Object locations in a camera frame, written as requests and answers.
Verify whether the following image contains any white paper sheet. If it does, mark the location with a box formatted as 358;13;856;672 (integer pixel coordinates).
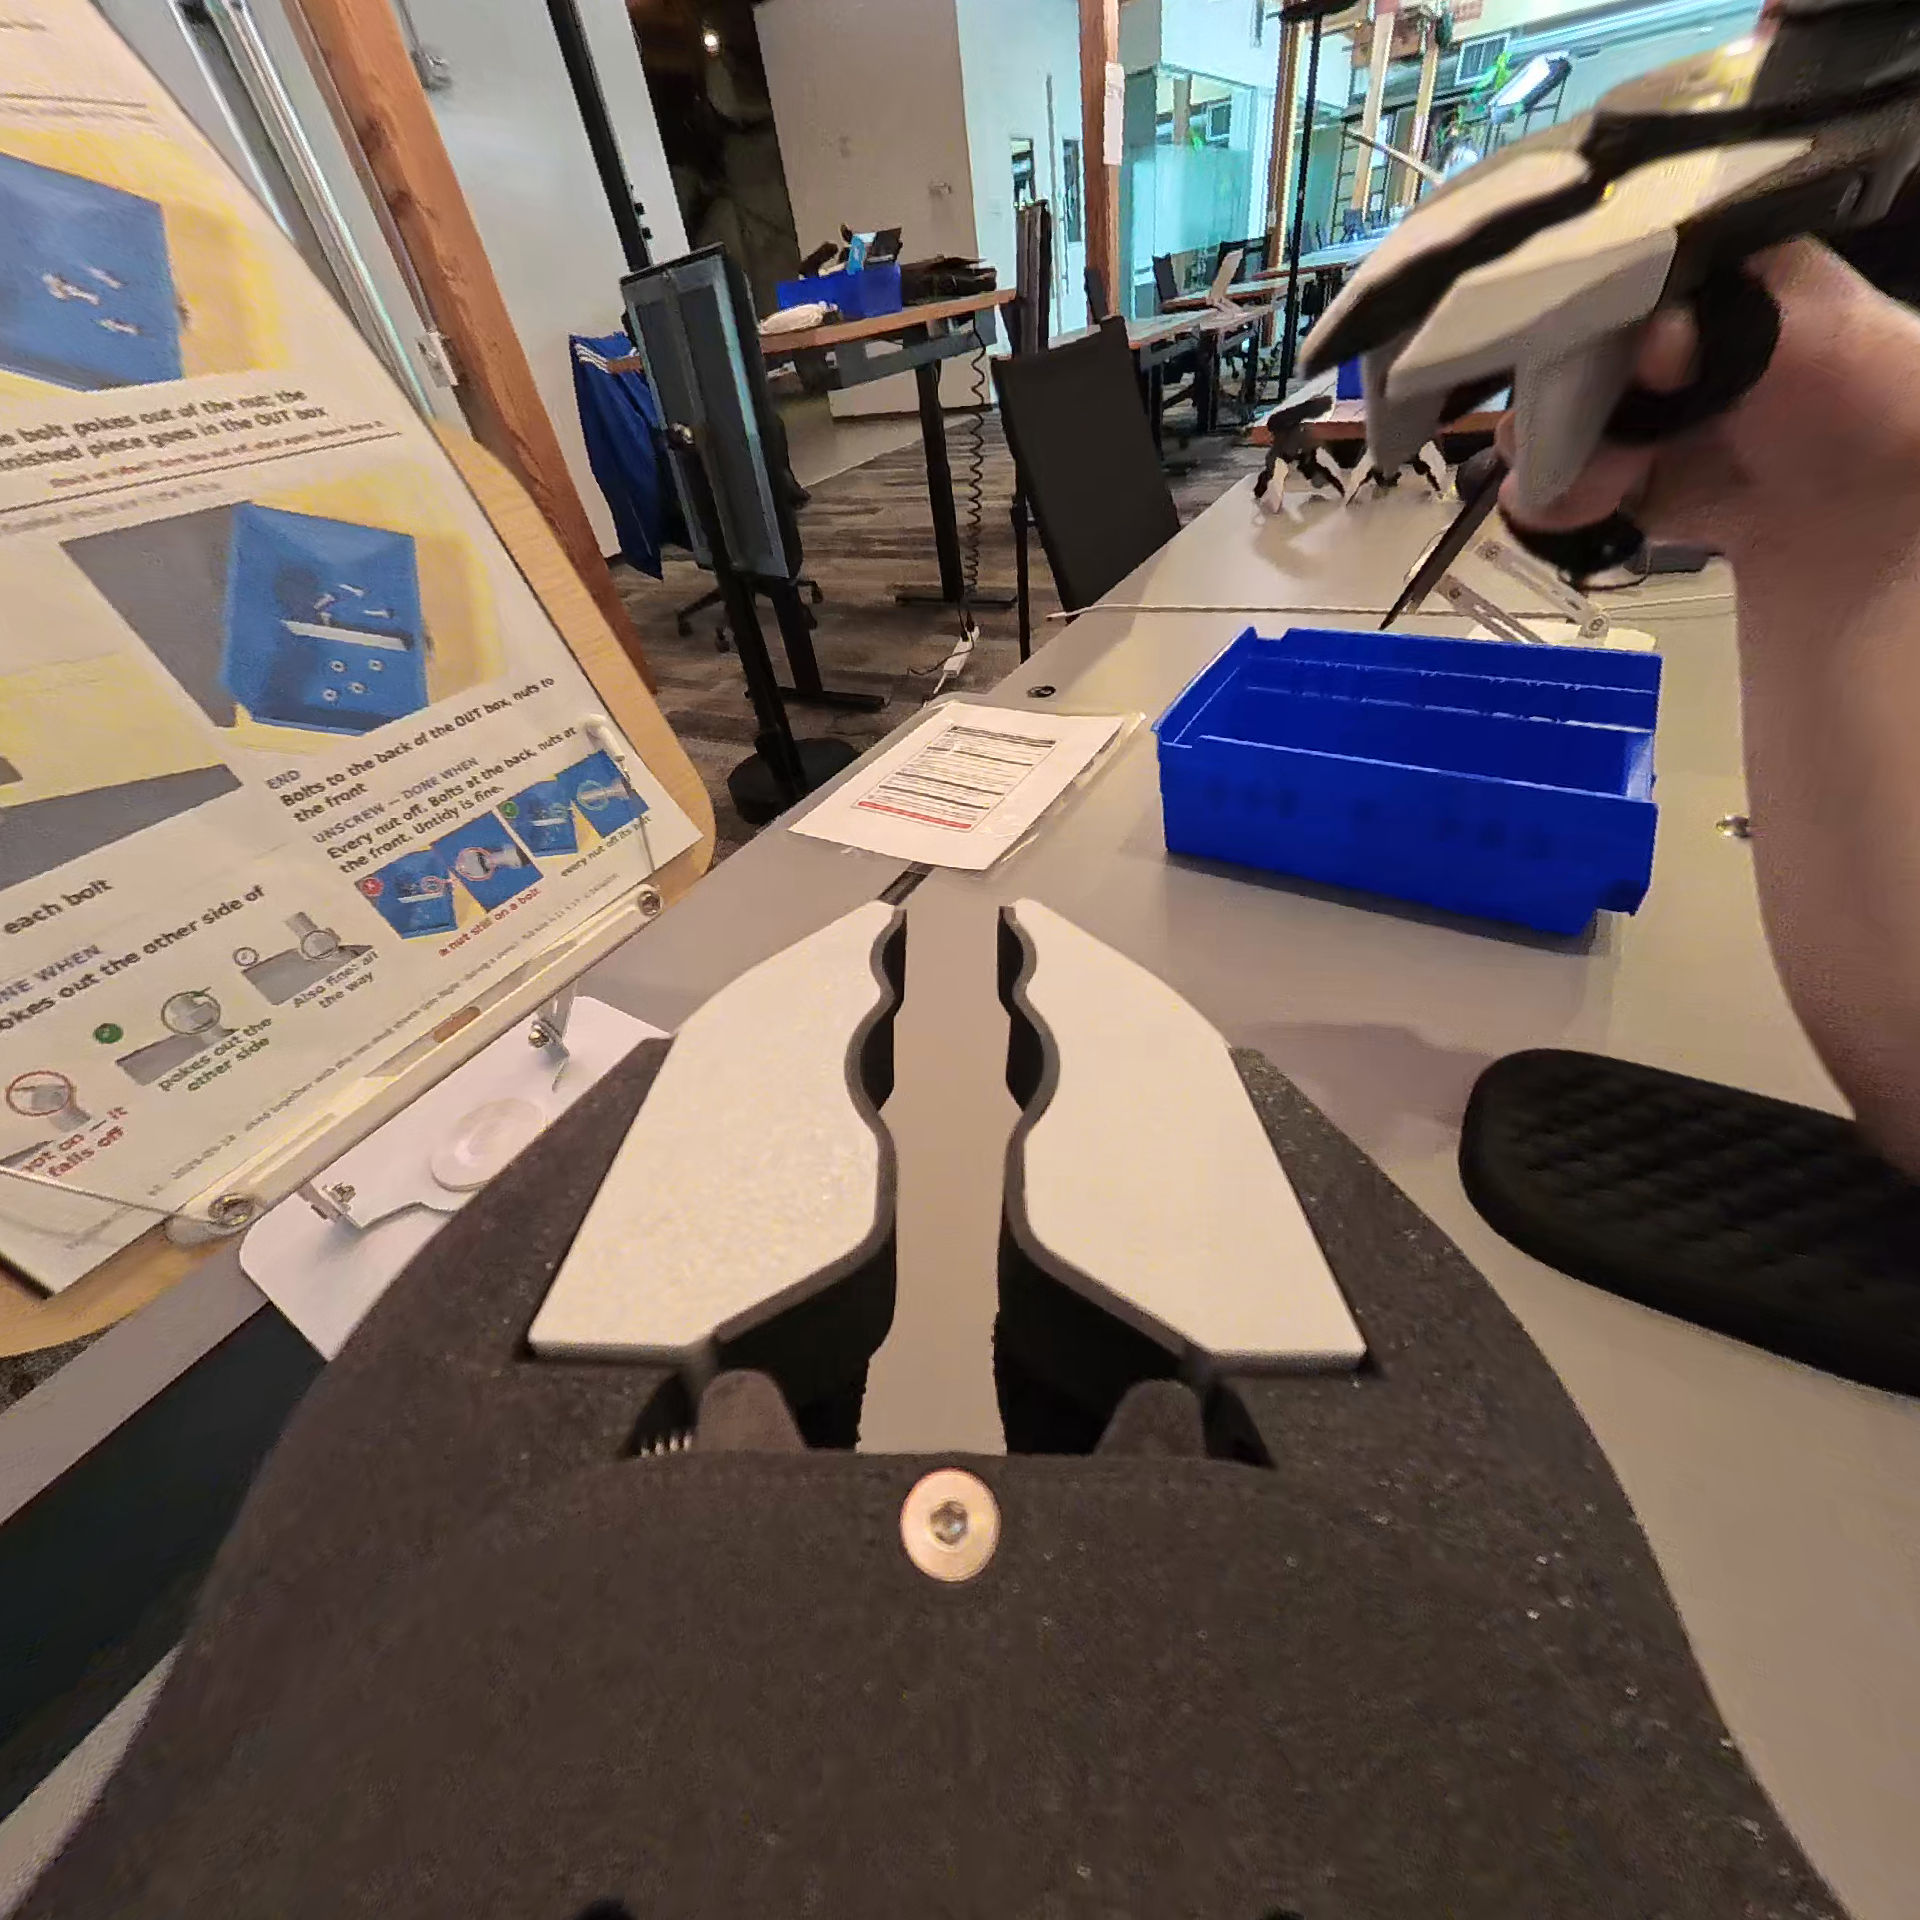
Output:
792;698;1150;875

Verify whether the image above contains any blue plastic bin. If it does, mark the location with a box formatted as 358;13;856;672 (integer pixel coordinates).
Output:
1153;627;1665;940

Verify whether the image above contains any person's right hand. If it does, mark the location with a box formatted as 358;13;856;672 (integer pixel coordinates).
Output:
1587;244;1920;594

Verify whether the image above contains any black metal rolling stand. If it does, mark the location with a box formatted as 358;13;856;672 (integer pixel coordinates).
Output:
619;244;889;818

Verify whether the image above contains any metal-legged document stand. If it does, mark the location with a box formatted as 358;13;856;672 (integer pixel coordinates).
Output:
1376;478;1663;656

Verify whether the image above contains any black elbow rest pad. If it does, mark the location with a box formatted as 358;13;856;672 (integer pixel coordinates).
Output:
1459;1050;1920;1396

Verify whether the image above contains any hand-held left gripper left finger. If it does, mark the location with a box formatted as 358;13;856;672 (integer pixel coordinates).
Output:
528;900;910;1454

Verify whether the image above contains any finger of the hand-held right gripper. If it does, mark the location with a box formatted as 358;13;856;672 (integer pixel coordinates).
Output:
1366;140;1817;483
1297;58;1819;378

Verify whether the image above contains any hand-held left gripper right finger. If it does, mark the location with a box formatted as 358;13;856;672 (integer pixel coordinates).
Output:
995;897;1371;1454

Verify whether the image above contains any wooden standing desk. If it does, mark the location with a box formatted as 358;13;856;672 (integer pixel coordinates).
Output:
757;288;1024;609

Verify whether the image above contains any person's right forearm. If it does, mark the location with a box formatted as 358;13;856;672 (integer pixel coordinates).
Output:
1726;568;1920;1179

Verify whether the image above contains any black round stand base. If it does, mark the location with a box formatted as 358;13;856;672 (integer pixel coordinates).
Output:
728;736;859;820

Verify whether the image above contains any black white clip tool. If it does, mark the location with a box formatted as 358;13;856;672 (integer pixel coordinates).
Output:
1346;427;1461;509
1253;393;1353;515

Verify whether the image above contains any instruction board on stand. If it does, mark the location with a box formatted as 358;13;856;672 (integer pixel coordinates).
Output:
0;0;706;1296

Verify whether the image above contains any black coiled cable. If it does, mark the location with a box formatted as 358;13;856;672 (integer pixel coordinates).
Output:
959;337;995;600

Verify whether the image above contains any blue garment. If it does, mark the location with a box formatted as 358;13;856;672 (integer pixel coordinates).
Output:
569;334;695;581

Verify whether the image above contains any wooden beam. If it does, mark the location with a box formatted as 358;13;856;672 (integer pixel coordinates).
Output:
293;0;656;692

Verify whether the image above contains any wooden document stand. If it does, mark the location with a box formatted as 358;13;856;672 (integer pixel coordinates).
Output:
0;0;720;1364

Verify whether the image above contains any wooden support post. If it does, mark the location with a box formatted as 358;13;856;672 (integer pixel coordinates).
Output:
1078;0;1127;324

